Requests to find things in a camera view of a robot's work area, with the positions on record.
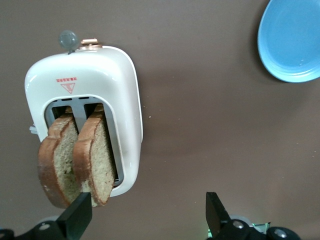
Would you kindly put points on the brown bread slice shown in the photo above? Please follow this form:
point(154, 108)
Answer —
point(60, 160)
point(100, 155)

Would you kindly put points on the blue plate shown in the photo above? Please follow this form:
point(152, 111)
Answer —
point(292, 42)

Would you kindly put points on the white toaster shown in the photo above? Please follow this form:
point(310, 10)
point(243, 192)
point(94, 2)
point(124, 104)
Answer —
point(82, 72)

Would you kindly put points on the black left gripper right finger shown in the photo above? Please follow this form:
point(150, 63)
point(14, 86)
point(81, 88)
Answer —
point(217, 217)

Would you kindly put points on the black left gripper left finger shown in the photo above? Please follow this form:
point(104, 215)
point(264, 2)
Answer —
point(75, 220)

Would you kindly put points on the brown tablecloth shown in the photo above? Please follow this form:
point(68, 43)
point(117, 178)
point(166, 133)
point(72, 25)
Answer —
point(200, 125)

